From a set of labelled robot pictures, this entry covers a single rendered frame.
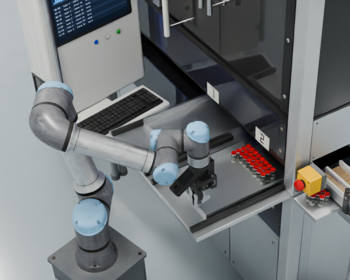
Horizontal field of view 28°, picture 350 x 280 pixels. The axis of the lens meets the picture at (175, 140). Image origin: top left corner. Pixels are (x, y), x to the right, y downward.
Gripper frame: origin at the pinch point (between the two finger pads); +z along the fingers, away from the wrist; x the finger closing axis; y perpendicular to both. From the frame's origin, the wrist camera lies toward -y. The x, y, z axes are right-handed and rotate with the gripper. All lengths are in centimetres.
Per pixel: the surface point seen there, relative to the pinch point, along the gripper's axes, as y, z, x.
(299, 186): 30.7, -9.6, -19.4
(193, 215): -1.3, 3.5, -0.9
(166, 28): 27, -31, 65
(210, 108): 37, 3, 48
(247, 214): 15.3, 3.4, -10.9
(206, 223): 0.1, 1.6, -8.1
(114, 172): 10, 67, 100
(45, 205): -24, 92, 122
